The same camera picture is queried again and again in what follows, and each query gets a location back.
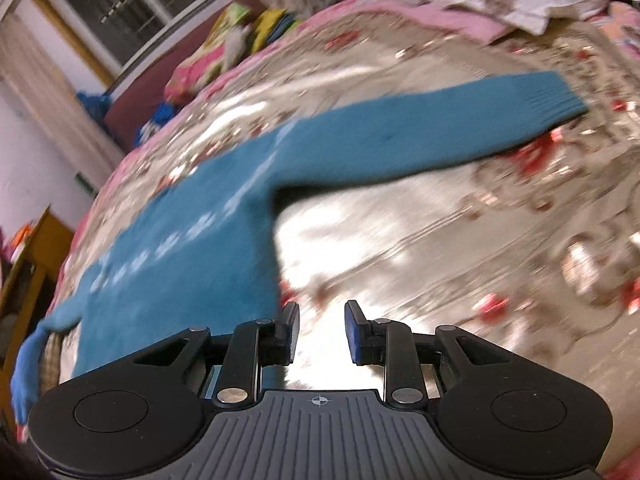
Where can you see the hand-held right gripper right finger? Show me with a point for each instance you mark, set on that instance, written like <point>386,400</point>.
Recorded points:
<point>352,332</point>

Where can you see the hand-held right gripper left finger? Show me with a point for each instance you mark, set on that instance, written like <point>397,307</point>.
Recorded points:
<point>289,327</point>

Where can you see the blue towel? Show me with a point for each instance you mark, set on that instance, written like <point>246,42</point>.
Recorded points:
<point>200,240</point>

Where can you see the blue clothes heap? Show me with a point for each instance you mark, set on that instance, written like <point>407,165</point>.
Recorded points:
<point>152,122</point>

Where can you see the silver floral bedspread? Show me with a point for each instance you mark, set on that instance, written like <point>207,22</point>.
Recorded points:
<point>400,260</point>

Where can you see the beige plaid cloth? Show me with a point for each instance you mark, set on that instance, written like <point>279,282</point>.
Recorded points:
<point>51,360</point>

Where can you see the wooden cabinet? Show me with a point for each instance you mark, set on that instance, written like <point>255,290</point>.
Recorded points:
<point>30,270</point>

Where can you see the light blue knit garment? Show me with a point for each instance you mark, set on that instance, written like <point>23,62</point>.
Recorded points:
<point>25,375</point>

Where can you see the pink floral pillow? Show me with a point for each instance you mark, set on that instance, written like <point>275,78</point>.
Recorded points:
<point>200,65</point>

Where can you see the maroon headboard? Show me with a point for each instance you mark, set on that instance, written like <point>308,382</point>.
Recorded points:
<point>145,90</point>

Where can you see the grey cloth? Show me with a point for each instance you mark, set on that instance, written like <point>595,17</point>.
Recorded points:
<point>235,45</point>

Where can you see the blue plastic bag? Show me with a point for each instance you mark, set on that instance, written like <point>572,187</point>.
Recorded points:
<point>95,105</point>

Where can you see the yellow green folded cloth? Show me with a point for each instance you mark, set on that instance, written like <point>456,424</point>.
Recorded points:
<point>272,27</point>

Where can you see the window with white frame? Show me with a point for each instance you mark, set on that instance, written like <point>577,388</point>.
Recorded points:
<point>135,5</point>

